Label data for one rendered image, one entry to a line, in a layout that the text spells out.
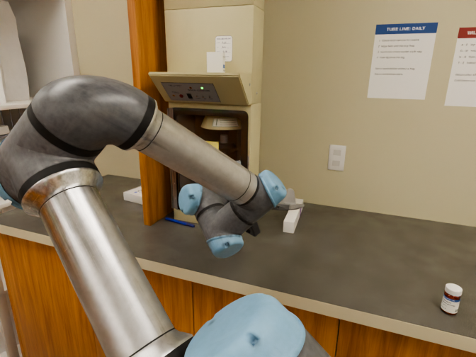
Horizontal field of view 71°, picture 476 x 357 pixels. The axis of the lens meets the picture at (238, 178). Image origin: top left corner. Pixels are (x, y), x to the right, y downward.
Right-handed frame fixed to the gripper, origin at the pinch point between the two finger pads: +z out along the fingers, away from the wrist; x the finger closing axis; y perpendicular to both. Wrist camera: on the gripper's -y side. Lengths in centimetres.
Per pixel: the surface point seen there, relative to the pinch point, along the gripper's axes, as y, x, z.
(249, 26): 52, 17, -7
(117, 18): 70, 112, -18
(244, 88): 32.9, 14.3, -9.1
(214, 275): -22.8, 6.4, -19.0
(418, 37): 62, -5, 55
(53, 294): -52, 72, -49
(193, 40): 48, 35, -17
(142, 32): 49, 45, -30
